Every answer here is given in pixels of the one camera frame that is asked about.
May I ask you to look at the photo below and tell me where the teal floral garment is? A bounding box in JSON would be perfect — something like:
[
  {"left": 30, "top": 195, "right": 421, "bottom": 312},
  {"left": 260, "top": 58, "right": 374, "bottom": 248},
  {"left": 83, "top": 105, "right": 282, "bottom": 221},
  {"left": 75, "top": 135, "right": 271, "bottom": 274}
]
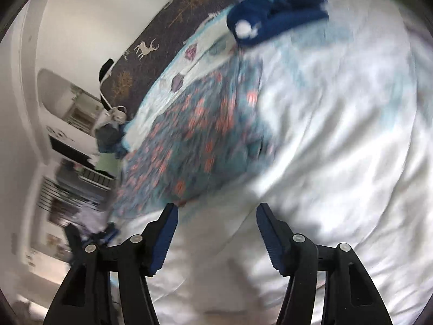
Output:
[{"left": 110, "top": 54, "right": 274, "bottom": 220}]

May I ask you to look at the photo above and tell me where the navy star-print fleece garment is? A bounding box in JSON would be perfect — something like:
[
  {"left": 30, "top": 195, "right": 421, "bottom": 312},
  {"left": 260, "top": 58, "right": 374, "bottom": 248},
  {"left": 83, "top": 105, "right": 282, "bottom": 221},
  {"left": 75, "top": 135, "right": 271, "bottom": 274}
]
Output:
[{"left": 226, "top": 0, "right": 330, "bottom": 47}]

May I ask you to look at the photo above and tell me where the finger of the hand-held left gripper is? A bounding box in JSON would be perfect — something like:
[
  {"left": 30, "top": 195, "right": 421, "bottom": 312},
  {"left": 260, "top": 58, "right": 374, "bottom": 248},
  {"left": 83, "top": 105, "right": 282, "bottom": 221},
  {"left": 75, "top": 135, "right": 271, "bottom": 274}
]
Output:
[
  {"left": 64, "top": 223, "right": 87, "bottom": 262},
  {"left": 99, "top": 222, "right": 120, "bottom": 246}
]

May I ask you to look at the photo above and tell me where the white wire rack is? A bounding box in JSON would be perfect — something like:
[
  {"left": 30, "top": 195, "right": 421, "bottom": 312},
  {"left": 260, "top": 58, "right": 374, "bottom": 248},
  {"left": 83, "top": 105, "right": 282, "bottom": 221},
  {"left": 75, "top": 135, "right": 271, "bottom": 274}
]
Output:
[{"left": 76, "top": 167, "right": 114, "bottom": 191}]

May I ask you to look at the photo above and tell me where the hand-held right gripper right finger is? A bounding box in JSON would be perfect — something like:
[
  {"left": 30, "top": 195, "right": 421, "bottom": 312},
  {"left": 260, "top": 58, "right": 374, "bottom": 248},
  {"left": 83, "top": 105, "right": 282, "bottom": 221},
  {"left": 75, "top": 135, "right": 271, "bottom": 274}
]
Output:
[{"left": 256, "top": 202, "right": 395, "bottom": 325}]

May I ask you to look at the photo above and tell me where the green cushion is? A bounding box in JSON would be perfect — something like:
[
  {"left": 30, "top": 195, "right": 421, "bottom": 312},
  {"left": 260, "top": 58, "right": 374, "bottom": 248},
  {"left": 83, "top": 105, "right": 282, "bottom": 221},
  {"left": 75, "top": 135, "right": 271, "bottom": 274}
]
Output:
[{"left": 95, "top": 157, "right": 118, "bottom": 177}]

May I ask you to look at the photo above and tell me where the dark blue clothes pile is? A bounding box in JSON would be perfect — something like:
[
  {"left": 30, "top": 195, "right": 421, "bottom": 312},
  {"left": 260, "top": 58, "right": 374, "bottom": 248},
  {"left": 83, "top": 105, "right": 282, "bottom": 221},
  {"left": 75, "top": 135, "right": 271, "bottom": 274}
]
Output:
[{"left": 95, "top": 123, "right": 128, "bottom": 158}]

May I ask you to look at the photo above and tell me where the white floral quilt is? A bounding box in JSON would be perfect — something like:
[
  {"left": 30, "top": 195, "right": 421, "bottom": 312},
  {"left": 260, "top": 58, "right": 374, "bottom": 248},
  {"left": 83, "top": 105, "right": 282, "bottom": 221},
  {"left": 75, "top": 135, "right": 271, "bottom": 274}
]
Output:
[{"left": 111, "top": 0, "right": 433, "bottom": 325}]

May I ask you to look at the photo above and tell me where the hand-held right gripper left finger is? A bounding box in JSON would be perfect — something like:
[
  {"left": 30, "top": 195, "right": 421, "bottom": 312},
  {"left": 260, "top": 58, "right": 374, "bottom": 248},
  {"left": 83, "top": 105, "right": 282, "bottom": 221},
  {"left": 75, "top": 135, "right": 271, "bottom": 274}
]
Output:
[{"left": 44, "top": 203, "right": 179, "bottom": 325}]

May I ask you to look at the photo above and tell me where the white bag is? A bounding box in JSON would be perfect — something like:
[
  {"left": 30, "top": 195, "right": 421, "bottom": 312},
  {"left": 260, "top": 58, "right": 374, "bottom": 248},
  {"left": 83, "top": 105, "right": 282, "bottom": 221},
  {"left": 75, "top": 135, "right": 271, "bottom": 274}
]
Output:
[{"left": 101, "top": 106, "right": 128, "bottom": 124}]

